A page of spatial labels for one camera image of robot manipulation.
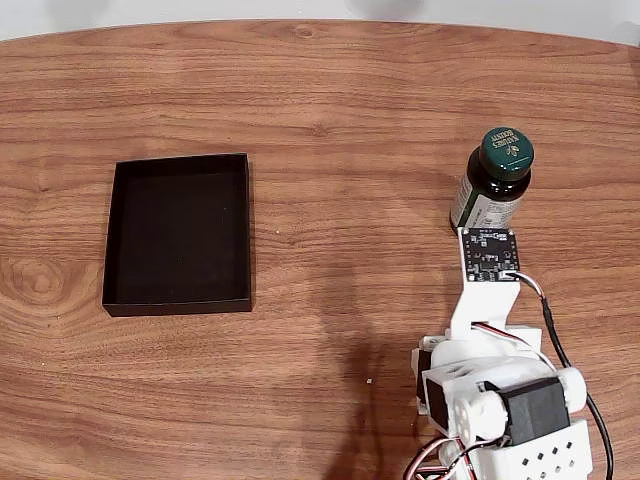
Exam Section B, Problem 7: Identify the green-capped pill bottle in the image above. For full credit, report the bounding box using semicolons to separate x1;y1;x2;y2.
448;126;536;235

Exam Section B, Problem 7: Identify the black shallow box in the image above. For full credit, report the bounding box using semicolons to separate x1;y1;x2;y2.
101;152;256;318

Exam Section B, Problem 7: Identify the black camera cable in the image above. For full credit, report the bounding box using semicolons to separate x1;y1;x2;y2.
502;271;617;480

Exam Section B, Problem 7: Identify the camera board on white mount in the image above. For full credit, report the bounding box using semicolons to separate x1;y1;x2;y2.
448;226;524;346

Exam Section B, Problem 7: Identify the red white black servo wire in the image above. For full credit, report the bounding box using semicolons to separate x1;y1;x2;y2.
403;434;481;480

